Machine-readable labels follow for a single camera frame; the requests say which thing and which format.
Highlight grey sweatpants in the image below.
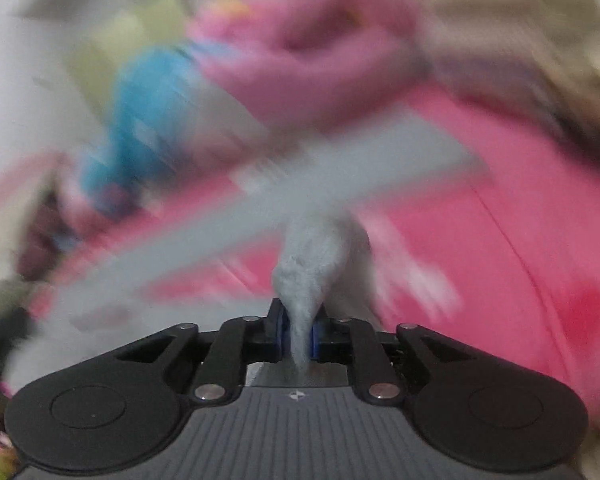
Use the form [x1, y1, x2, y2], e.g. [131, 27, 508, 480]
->
[2, 110, 493, 378]

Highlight pink floral bed blanket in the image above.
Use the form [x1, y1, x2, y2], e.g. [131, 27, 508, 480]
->
[0, 85, 600, 456]

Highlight pale yellow wardrobe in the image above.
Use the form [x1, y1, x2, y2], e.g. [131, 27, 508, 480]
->
[62, 0, 196, 96]

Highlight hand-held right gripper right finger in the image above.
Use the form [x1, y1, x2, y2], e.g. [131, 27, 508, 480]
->
[310, 309, 482, 405]

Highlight blue and pink quilt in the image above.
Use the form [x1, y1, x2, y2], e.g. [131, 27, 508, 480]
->
[72, 0, 431, 221]

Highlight stack of folded clothes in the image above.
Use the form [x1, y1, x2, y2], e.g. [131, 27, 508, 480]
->
[410, 0, 600, 176]

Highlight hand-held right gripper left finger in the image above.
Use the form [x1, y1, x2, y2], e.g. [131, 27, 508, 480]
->
[114, 297, 288, 405]

